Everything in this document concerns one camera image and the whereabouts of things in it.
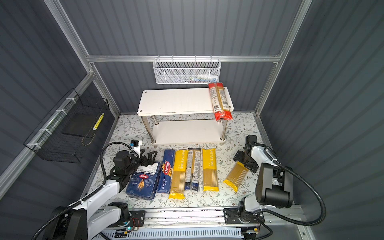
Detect wide blue Barilla pasta box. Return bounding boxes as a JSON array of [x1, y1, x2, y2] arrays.
[[126, 162, 161, 200]]

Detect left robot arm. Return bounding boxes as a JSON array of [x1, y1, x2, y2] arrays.
[[32, 150, 158, 240]]

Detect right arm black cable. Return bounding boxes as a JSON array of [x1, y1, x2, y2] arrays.
[[262, 148, 327, 226]]

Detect white two-tier shelf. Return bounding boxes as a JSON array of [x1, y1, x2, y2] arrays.
[[137, 88, 228, 146]]

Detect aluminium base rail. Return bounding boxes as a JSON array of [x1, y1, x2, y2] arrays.
[[89, 206, 304, 239]]

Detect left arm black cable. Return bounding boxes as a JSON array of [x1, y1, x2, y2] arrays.
[[29, 141, 142, 240]]

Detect dark blue clear spaghetti bag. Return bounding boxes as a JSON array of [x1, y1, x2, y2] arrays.
[[185, 148, 202, 192]]

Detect black wire basket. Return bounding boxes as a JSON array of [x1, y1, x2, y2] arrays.
[[24, 91, 109, 164]]

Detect items in white basket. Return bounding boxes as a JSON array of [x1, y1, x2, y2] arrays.
[[176, 74, 219, 84]]

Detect narrow blue Barilla spaghetti box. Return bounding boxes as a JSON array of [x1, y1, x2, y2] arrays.
[[157, 149, 176, 194]]

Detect white wire mesh basket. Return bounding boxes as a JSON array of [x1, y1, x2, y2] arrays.
[[153, 60, 222, 85]]

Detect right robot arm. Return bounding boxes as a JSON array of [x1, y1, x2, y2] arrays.
[[234, 135, 293, 223]]

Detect yellow pastatime bag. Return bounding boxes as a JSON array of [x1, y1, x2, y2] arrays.
[[169, 150, 189, 200], [202, 149, 219, 192], [223, 162, 249, 192]]

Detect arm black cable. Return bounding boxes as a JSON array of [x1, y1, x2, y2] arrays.
[[262, 148, 327, 226], [29, 141, 142, 240]]

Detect yellow marker pen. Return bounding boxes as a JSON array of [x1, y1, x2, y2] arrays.
[[93, 113, 105, 131]]

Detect red spaghetti bag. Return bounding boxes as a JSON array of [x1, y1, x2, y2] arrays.
[[209, 83, 233, 121]]

